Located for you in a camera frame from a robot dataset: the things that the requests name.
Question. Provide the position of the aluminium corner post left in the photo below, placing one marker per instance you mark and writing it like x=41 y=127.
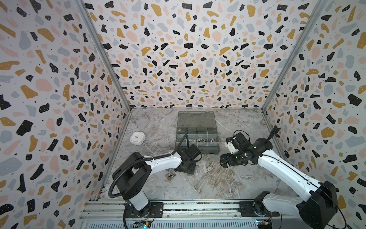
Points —
x=80 y=5

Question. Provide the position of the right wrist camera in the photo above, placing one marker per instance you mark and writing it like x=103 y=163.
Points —
x=231 y=147

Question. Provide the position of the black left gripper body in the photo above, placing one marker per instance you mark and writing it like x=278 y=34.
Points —
x=190 y=169

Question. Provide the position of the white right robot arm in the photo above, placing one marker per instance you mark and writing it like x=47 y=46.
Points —
x=315 y=203

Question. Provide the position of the clear plastic organizer box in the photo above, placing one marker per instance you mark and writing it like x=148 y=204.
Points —
x=201 y=130

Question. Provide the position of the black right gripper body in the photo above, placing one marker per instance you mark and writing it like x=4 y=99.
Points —
x=231 y=160

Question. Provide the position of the white small square box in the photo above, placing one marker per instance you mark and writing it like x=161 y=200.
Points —
x=137 y=138

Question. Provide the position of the aluminium corner post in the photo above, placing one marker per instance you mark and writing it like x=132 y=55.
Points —
x=320 y=5
x=80 y=5

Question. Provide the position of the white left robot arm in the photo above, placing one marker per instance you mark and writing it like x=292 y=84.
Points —
x=130 y=177

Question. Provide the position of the aluminium corner post right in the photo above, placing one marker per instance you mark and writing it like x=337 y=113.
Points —
x=320 y=5

